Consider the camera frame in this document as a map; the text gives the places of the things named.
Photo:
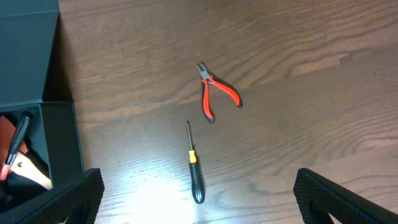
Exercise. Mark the black handled claw hammer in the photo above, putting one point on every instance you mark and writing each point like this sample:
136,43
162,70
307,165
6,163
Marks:
16,141

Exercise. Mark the black yellow screwdriver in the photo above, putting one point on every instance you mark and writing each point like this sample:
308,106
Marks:
198,185

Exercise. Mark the black open gift box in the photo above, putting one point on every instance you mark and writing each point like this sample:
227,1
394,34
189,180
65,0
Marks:
33,79

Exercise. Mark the red black handled pliers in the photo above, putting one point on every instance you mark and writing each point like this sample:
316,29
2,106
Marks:
207,78

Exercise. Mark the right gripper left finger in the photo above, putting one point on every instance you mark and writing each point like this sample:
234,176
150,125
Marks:
76,201

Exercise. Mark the orange scraper wooden handle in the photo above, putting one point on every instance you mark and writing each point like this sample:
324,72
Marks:
22,165

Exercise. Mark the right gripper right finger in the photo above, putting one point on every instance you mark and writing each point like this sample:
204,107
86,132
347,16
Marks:
320,199

